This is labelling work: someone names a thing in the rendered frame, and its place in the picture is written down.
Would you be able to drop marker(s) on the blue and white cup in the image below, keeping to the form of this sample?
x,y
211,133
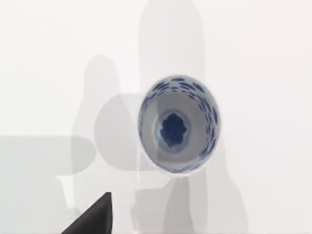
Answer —
x,y
179,126

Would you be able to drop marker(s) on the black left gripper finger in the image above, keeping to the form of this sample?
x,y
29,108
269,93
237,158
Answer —
x,y
96,217

